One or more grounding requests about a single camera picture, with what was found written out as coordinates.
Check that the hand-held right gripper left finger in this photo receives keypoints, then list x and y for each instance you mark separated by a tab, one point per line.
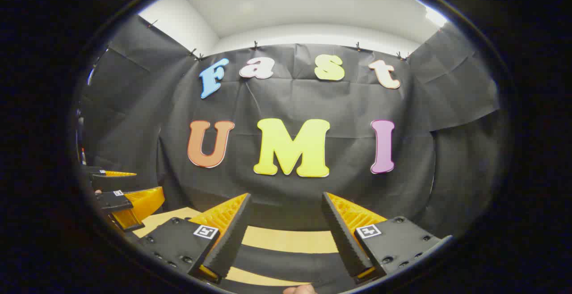
232	240

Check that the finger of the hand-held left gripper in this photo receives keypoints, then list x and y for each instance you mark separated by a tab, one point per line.
111	182
111	200

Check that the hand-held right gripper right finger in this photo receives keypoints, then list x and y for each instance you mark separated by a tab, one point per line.
344	240

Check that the black jeans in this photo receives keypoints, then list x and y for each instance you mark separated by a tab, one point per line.
286	260

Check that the black backdrop cloth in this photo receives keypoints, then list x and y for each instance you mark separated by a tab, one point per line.
290	102

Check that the row of black cloth clips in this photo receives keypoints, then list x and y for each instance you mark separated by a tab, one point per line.
255	45

